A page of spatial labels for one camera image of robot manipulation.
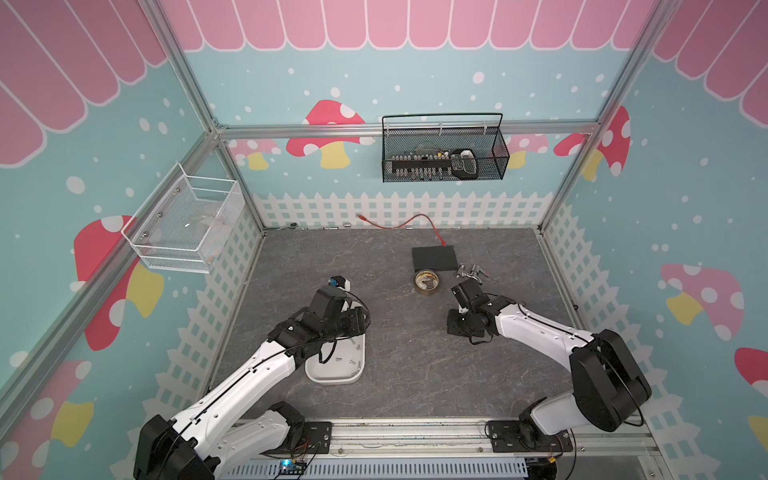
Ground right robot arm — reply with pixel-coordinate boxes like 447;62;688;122
447;298;652;438

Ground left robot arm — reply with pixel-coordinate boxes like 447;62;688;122
132;296;371;479

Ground white plastic storage box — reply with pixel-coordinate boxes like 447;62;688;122
304;320;366;385

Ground black flat square box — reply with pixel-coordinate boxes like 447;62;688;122
411;245;459;272

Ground brown tape roll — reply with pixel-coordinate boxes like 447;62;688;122
413;269;441;295

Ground small circuit board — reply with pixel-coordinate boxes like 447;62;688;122
275;459;308;478

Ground black terminal strip in basket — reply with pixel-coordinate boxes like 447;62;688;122
387;154;464;181

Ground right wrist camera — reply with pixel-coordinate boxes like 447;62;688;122
451;278;490;311

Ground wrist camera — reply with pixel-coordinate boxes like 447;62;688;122
451;278;490;311
311;276;351;317

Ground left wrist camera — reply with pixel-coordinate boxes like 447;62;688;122
311;276;351;317

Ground red cable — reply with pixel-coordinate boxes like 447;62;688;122
356;212;448;248

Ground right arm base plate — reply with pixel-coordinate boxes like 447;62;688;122
484;420;573;456

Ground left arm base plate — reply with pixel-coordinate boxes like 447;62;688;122
281;421;333;456

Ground aluminium front rail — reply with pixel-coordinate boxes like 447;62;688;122
325;417;660;459

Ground black wire mesh basket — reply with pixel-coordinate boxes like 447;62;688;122
381;112;510;182

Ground white wire mesh basket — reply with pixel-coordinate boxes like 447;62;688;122
121;164;245;274

